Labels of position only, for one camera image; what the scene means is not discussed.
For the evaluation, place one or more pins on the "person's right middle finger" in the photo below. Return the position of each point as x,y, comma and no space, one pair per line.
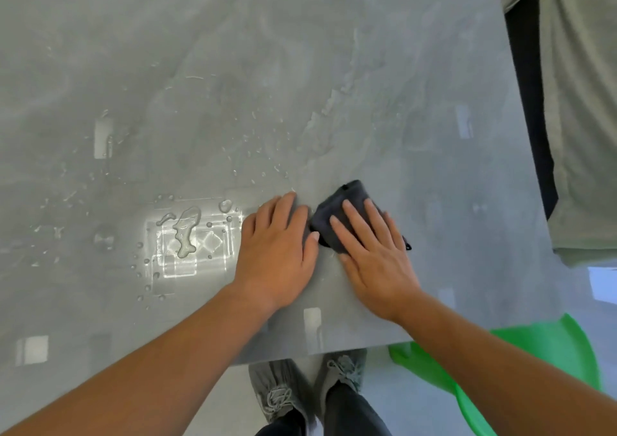
362,223

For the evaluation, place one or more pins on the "dark grey cleaning cloth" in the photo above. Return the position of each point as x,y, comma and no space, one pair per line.
332,207

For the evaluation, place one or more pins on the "person's grey left shoe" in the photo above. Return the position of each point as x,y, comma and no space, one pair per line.
277,387

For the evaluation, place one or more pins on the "person's right thumb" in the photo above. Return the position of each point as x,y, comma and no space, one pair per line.
347,269

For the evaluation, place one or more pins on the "person's left hand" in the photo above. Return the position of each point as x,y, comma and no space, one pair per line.
272,262

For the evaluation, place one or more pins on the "person's grey shoe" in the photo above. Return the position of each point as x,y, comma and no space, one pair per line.
277,387
340,373

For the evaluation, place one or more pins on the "person's right forearm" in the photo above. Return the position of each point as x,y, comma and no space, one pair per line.
501,378

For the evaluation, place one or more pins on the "person's dark trouser leg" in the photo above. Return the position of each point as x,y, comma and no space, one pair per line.
354,414
284,426

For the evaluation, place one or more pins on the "person's dark left trouser leg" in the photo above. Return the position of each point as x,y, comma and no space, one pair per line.
284,426

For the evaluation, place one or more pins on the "person's right hand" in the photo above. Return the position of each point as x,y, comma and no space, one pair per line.
381,274

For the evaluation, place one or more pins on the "pale green fabric cover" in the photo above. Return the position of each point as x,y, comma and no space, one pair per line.
583,113

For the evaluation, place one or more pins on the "person's left middle finger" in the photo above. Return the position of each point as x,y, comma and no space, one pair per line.
283,215

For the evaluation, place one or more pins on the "person's left thumb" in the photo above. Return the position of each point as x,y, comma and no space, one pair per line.
311,255

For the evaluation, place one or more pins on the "green plastic stool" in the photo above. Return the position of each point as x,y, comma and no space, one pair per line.
554,349

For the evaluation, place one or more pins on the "person's left little finger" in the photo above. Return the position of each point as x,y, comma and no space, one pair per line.
247,231

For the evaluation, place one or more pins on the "person's left forearm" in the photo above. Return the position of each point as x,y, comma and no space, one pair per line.
144,373

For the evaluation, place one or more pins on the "water puddle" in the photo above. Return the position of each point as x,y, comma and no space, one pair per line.
185,231

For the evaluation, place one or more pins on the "person's right little finger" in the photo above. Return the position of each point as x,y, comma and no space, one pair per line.
396,233

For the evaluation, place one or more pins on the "person's dark right trouser leg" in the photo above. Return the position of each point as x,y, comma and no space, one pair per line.
354,414

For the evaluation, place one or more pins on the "person's grey right shoe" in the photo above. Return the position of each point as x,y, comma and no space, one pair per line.
340,373

